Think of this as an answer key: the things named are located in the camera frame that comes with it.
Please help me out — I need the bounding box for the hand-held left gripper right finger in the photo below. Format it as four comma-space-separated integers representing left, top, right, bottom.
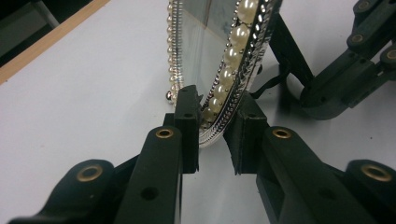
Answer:
223, 91, 378, 224

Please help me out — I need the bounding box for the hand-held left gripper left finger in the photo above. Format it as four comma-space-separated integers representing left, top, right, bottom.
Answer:
113, 84, 201, 224

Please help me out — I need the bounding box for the white metal stand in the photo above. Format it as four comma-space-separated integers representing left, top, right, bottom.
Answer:
31, 0, 61, 30

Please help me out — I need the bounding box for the oval pearl picture frame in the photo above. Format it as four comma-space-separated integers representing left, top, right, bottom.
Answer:
165, 0, 315, 149

